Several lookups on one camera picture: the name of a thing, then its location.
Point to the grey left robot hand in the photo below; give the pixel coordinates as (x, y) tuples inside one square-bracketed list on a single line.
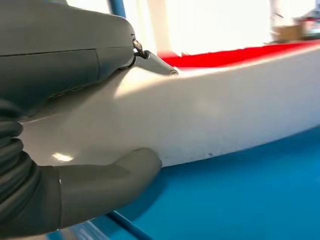
[(55, 49)]

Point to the red floor tape line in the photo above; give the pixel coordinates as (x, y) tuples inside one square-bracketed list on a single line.
[(225, 57)]

